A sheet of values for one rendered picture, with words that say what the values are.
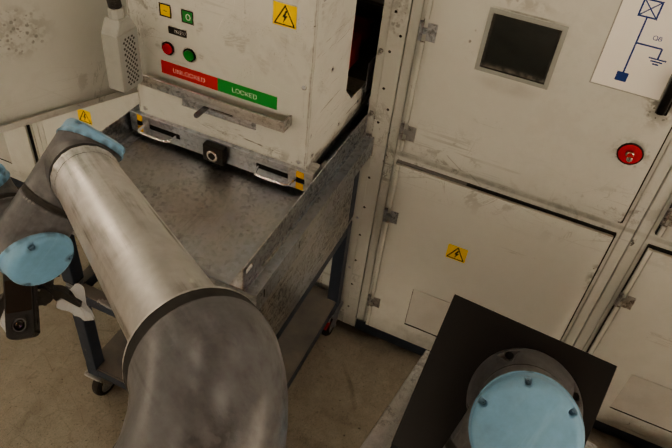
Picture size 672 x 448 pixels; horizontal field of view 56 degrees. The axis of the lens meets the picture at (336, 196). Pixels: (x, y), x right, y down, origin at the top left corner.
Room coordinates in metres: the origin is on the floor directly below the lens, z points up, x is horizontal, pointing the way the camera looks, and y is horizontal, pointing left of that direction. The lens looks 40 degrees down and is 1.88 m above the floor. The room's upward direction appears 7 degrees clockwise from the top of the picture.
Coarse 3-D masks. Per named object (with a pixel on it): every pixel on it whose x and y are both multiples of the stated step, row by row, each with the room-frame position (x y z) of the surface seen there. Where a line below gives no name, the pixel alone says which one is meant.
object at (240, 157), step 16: (160, 128) 1.35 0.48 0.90; (176, 128) 1.33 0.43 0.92; (176, 144) 1.33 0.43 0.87; (192, 144) 1.32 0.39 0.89; (224, 144) 1.28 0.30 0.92; (240, 160) 1.27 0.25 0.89; (256, 160) 1.25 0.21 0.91; (272, 160) 1.24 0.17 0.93; (272, 176) 1.24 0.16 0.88; (304, 176) 1.21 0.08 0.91
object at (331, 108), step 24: (336, 0) 1.31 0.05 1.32; (336, 24) 1.32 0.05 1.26; (336, 48) 1.34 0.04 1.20; (312, 72) 1.22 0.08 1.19; (336, 72) 1.35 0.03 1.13; (312, 96) 1.22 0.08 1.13; (336, 96) 1.37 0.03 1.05; (360, 96) 1.55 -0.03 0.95; (312, 120) 1.24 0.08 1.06; (336, 120) 1.39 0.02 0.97; (312, 144) 1.25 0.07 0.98
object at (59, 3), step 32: (0, 0) 1.41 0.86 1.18; (32, 0) 1.46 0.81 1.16; (64, 0) 1.52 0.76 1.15; (96, 0) 1.58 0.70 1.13; (0, 32) 1.40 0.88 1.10; (32, 32) 1.45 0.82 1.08; (64, 32) 1.51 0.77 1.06; (96, 32) 1.57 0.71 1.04; (0, 64) 1.38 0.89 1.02; (32, 64) 1.44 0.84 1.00; (64, 64) 1.49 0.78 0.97; (96, 64) 1.56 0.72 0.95; (0, 96) 1.37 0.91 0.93; (32, 96) 1.42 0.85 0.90; (64, 96) 1.48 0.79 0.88; (96, 96) 1.55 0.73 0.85; (0, 128) 1.33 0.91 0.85
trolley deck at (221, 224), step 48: (144, 144) 1.35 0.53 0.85; (336, 144) 1.45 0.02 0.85; (144, 192) 1.15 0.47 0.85; (192, 192) 1.18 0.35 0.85; (240, 192) 1.20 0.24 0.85; (288, 192) 1.22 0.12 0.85; (336, 192) 1.26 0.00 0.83; (192, 240) 1.01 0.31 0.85; (240, 240) 1.03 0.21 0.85; (288, 240) 1.05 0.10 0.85
